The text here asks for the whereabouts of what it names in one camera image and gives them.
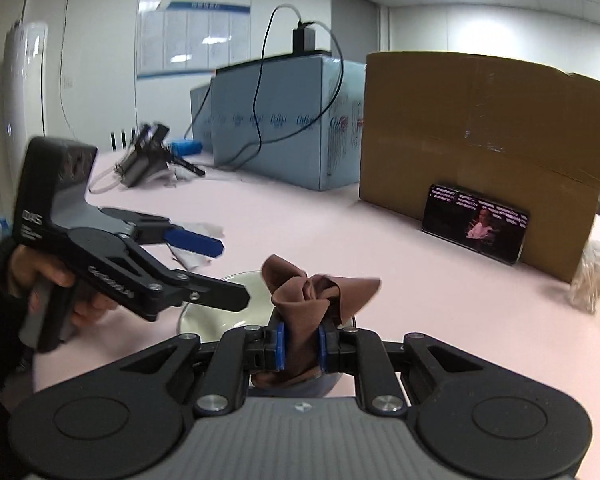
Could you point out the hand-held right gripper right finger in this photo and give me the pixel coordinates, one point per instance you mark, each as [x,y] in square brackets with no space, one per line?
[322,347]

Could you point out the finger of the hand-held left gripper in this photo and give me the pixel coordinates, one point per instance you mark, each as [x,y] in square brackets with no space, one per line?
[210,292]
[195,242]

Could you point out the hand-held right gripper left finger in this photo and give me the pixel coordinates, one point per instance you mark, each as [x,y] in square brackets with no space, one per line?
[281,347]

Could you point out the brown cloth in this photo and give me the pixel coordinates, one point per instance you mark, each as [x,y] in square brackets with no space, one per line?
[305,305]

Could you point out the person's left hand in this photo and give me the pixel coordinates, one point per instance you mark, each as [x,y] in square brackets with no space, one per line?
[35,270]

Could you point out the white tall appliance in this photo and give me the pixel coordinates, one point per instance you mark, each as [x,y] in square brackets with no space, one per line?
[25,100]

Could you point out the black device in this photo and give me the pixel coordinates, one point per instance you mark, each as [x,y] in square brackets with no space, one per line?
[145,160]

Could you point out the small blue box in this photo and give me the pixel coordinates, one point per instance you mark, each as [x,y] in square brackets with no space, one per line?
[186,147]

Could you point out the light blue printed carton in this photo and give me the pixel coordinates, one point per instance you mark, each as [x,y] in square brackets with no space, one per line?
[290,110]

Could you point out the black smartphone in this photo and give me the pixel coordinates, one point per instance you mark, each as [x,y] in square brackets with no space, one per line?
[475,222]

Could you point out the black charger adapter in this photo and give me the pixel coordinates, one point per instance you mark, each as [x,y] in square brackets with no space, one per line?
[304,37]

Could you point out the large brown cardboard box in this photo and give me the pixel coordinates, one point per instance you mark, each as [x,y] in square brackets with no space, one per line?
[480,125]

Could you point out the grey window blind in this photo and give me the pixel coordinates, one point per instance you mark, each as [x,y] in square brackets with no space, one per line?
[357,20]

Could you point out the clear cotton swab jar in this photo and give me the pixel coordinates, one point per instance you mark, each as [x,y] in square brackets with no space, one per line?
[592,275]

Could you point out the blue header wall poster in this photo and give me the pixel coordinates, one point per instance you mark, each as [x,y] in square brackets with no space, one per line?
[190,35]

